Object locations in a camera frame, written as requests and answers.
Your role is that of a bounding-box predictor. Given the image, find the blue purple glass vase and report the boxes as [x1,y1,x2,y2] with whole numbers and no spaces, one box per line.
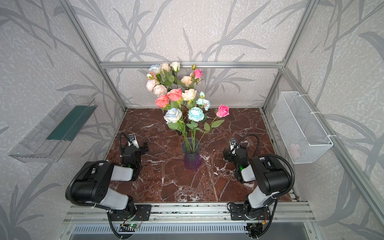
[181,140,202,170]

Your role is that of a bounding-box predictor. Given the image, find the light blue peony spray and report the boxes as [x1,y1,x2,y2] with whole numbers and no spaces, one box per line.
[187,92,211,151]

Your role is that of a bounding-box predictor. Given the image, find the coral pink rose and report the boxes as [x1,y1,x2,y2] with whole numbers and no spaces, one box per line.
[155,95,170,109]
[167,89,182,102]

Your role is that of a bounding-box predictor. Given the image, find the white blue rose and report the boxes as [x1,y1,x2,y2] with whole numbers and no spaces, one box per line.
[149,64,161,75]

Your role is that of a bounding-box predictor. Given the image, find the magenta pink rose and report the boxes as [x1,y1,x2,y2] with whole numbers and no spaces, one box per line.
[194,69,203,79]

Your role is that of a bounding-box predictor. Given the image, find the cream peach rose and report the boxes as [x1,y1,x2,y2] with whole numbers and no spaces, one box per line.
[161,63,171,73]

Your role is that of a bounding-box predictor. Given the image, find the pale pink peony spray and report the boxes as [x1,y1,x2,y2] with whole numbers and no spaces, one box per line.
[146,80,168,97]

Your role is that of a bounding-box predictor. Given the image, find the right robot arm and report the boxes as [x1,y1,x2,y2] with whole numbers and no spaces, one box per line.
[223,148,295,224]

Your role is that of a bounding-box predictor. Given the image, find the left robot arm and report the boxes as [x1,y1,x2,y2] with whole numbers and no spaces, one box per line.
[65,143,151,221]

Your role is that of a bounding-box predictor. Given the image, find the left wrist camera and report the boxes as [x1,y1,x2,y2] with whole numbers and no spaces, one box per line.
[128,134,139,148]

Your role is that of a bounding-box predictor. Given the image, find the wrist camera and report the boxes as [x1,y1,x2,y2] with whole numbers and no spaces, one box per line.
[128,134,139,148]
[230,138,238,155]

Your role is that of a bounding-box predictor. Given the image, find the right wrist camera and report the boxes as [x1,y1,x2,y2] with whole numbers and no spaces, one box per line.
[230,138,238,155]

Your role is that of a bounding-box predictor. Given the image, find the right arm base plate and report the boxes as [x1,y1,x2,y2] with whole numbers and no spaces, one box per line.
[227,202,271,222]

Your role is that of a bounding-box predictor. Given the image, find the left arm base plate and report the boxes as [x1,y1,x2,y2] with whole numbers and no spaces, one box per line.
[110,204,152,222]

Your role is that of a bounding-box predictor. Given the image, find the white wire mesh basket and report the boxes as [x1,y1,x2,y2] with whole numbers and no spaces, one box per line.
[272,91,333,164]

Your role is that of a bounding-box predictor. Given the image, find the clear plastic wall tray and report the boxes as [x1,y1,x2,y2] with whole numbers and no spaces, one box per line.
[9,94,98,163]

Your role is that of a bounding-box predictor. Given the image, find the aluminium frame rail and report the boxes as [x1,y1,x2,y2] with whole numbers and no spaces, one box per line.
[100,62,283,69]

